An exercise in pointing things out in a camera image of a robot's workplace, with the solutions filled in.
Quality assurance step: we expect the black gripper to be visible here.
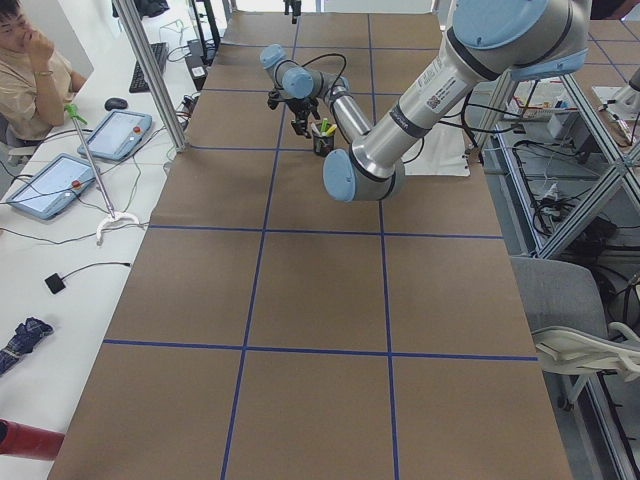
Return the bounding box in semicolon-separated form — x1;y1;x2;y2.
289;97;318;139

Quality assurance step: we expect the red capped white marker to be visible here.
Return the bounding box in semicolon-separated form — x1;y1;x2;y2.
309;122;322;137

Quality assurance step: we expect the black mesh pen cup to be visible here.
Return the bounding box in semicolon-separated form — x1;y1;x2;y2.
312;133;335;157

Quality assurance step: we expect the black keyboard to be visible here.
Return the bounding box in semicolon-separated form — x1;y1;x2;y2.
128;41;170;95

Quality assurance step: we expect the far blue teach pendant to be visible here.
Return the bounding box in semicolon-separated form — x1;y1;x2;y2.
85;109;152;162

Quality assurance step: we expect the blue teach pendant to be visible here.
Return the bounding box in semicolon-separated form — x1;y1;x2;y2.
85;109;152;162
6;154;94;220

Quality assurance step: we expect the black computer mouse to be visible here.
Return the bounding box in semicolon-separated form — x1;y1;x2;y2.
104;97;129;111

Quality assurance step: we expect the brown paper table cover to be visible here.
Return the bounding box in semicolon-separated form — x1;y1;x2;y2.
50;13;571;479

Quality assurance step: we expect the metal reacher grabber tool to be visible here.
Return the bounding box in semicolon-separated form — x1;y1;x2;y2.
64;103;142;246

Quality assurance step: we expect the near blue teach pendant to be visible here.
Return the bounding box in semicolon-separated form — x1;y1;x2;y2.
6;154;94;220

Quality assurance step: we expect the seated person beige shirt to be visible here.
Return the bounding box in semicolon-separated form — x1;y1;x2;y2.
1;1;86;146

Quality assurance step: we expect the small black square device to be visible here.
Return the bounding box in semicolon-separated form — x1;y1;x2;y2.
44;273;66;294

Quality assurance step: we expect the grey office chair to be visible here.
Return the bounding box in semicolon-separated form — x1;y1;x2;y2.
511;256;639;411

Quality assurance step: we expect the folded dark blue umbrella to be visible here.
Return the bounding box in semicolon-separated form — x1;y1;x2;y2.
1;317;54;375

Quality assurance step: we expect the red cylinder bottle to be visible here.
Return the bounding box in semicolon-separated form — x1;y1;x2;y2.
1;419;65;461

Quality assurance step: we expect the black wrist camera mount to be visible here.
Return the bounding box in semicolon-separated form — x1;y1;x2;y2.
267;89;286;110

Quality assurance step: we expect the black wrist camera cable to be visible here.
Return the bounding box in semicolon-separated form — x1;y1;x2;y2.
282;53;348;101

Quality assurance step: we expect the aluminium frame post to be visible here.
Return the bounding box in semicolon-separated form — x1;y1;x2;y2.
113;0;187;153

